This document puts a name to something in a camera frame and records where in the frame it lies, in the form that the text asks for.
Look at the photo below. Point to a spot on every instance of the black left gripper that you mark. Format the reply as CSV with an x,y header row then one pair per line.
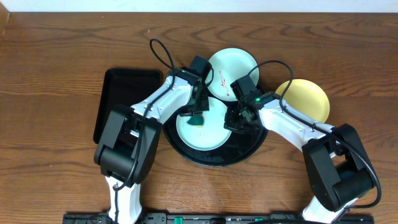
x,y
205,96

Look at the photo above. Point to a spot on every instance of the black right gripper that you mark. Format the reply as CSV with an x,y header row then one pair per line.
x,y
229,122

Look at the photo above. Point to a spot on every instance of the green yellow sponge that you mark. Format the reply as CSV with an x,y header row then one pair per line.
x,y
196,120

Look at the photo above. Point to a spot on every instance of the light green stained plate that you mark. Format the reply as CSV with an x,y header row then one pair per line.
x,y
212,134

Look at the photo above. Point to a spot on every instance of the yellow plate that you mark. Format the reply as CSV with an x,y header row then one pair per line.
x,y
309,99

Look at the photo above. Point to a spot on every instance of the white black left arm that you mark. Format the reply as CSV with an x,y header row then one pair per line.
x,y
128,143

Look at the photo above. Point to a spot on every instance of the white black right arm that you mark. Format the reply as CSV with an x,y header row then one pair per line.
x,y
338,166

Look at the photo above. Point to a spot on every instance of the black round tray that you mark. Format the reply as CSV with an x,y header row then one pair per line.
x,y
237,148

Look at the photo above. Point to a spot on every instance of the black rectangular tray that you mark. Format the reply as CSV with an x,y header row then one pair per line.
x,y
124,86

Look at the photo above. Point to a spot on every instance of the mint green rear plate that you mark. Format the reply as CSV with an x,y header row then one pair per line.
x,y
228,65

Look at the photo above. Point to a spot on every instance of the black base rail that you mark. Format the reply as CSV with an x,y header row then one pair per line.
x,y
163,218

